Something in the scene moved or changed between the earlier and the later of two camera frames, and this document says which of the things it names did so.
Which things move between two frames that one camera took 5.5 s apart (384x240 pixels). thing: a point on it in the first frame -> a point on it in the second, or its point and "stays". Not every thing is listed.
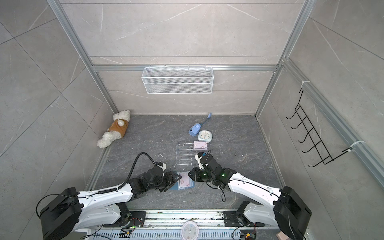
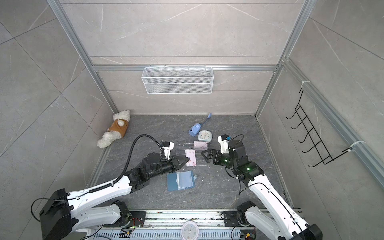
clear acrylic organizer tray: x=185 y=154 stays
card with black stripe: x=184 y=181 -> x=191 y=154
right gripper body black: x=207 y=177 -> x=224 y=159
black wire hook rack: x=325 y=156 stays
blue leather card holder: x=186 y=182 stays
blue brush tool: x=195 y=129 stays
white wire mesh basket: x=178 y=80 stays
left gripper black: x=173 y=180 -> x=175 y=163
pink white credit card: x=200 y=145 stays
